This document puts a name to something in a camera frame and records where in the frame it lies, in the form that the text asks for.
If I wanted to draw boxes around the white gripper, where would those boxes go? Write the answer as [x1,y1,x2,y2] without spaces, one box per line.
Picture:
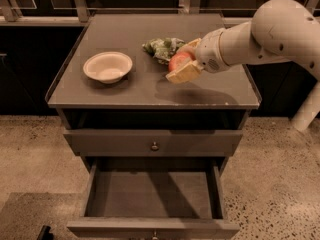
[166,28,230,84]

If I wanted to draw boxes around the red apple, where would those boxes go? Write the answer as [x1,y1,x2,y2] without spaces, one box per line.
[168,52,194,71]

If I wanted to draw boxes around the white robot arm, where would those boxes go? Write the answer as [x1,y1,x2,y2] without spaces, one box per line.
[166,0,320,84]

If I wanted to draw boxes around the grey drawer cabinet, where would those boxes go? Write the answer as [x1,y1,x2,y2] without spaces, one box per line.
[44,13,263,240]

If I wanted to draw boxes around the brass top drawer knob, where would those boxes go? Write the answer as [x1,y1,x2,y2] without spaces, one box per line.
[151,142,159,151]

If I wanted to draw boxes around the brass drawer knob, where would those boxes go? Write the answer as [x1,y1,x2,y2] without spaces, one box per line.
[151,231,159,240]
[151,142,159,151]

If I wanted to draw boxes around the grey top drawer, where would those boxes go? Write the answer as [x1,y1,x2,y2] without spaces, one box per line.
[64,129,242,157]

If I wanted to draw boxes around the grey open middle drawer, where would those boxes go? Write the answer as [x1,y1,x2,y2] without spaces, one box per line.
[67,158,239,240]

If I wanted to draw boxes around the brass middle drawer knob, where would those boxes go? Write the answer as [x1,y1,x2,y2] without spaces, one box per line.
[151,231,159,240]

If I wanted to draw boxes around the crumpled green chip bag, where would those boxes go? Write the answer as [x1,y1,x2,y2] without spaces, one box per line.
[142,38,185,65]

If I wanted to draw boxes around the white paper bowl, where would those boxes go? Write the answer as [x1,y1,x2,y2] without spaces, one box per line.
[83,52,133,84]

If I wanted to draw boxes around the black object at floor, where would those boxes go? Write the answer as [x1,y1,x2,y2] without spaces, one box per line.
[37,225,54,240]

